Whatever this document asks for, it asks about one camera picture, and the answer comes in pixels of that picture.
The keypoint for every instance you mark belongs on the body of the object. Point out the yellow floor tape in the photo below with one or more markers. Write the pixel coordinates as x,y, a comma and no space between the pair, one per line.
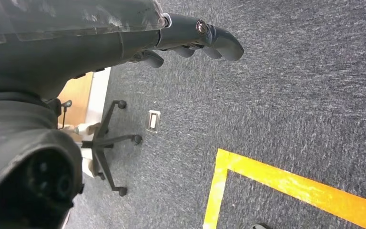
296,186

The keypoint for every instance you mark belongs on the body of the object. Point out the wood panel white edge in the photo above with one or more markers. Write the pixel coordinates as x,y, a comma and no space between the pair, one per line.
75,98

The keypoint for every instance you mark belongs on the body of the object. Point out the metal floor socket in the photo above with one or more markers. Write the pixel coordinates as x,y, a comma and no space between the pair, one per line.
153,121

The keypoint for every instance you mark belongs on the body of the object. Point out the black robot foot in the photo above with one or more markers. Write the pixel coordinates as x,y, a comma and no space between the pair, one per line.
261,226

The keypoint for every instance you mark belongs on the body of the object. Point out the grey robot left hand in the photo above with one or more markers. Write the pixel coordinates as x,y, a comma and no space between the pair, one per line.
60,50

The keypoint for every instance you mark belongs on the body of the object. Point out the black chair star base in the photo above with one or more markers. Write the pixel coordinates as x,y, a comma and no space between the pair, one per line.
98,145

